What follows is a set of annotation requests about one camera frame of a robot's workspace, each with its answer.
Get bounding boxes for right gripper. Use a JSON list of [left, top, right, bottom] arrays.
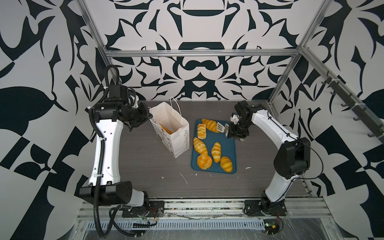
[[226, 119, 252, 138]]

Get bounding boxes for metal tongs white tips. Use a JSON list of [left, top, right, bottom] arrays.
[[217, 122, 230, 137]]

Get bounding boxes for white paper bag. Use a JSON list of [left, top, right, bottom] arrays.
[[150, 97, 190, 158]]

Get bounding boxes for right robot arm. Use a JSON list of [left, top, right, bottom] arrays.
[[226, 101, 311, 215]]

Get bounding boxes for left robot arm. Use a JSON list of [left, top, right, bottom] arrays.
[[79, 102, 153, 208]]

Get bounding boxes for small striped bread top left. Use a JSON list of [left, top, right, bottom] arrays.
[[197, 123, 207, 140]]

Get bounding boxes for croissant top of tray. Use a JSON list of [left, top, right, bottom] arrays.
[[202, 119, 219, 133]]

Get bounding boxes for croissant centre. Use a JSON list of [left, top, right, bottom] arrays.
[[211, 142, 222, 163]]

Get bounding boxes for striped bun bottom right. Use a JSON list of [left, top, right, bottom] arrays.
[[220, 156, 233, 173]]

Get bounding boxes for croissant left middle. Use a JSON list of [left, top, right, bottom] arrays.
[[193, 138, 208, 155]]

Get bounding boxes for round flaky pastry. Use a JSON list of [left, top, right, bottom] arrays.
[[197, 153, 213, 170]]

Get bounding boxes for small circuit board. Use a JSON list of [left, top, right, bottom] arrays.
[[264, 218, 284, 236]]

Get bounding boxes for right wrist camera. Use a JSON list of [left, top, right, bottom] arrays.
[[230, 113, 241, 125]]

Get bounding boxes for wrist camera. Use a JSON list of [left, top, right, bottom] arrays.
[[106, 85, 139, 108], [230, 113, 241, 125]]

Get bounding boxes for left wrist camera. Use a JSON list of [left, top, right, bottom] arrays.
[[106, 85, 139, 108]]

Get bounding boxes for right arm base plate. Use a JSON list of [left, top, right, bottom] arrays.
[[243, 199, 287, 217]]

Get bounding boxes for left black corrugated cable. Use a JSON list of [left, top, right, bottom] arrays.
[[87, 64, 157, 239]]

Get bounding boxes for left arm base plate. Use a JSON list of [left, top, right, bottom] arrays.
[[122, 201, 165, 218]]

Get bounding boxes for wall hook rail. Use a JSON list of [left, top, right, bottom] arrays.
[[322, 71, 384, 145]]

